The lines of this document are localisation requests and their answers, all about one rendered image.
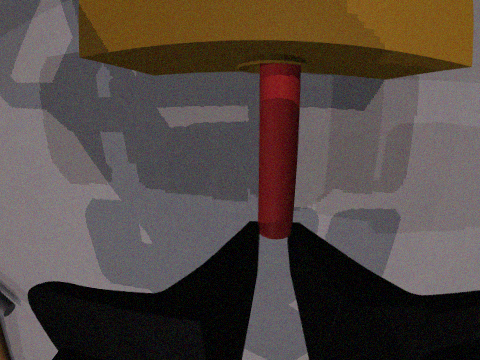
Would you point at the hammer with wooden handle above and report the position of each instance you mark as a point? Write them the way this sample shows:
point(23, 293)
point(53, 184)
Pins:
point(6, 308)

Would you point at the red cylinder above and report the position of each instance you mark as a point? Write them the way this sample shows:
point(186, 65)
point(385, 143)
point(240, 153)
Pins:
point(279, 106)

